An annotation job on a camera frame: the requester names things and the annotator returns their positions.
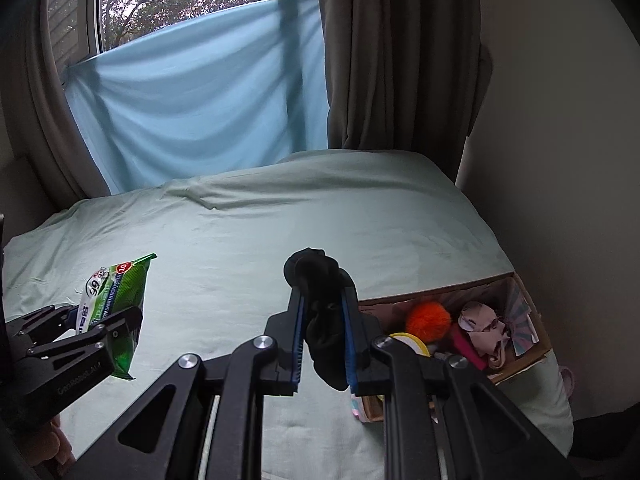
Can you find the yellow rimmed white mesh pouch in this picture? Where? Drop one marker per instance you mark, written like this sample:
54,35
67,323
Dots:
415,343

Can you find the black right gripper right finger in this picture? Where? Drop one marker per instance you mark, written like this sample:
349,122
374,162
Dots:
442,418

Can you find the person's left hand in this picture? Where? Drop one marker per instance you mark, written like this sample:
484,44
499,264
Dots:
48,443

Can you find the green wet wipes pack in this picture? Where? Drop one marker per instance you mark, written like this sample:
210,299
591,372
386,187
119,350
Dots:
108,291

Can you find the pink cloth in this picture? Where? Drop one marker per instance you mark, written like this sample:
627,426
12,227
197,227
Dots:
486,332

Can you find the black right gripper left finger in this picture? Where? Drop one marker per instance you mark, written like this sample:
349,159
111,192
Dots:
203,418

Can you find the orange fluffy pom-pom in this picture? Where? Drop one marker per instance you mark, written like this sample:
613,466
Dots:
429,321

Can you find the magenta cloth item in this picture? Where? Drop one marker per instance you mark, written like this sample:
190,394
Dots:
463,346

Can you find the brown right curtain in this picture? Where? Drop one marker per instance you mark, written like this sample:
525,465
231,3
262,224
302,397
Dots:
407,75

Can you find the light blue hanging cloth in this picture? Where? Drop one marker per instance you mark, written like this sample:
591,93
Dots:
235,89

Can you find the brown left curtain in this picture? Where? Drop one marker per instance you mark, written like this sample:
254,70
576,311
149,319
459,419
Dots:
54,142

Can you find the black scrunchie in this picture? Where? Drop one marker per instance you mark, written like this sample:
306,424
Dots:
322,284

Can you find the brown curtain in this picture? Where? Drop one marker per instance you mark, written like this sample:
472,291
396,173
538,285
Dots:
54,142
407,75

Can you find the cardboard box with pink pattern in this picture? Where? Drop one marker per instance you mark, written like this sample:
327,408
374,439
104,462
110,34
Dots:
506,294

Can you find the pale green bed sheet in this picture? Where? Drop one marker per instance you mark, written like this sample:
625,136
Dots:
391,220

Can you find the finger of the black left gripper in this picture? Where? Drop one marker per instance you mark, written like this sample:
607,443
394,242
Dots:
114,326
41,326

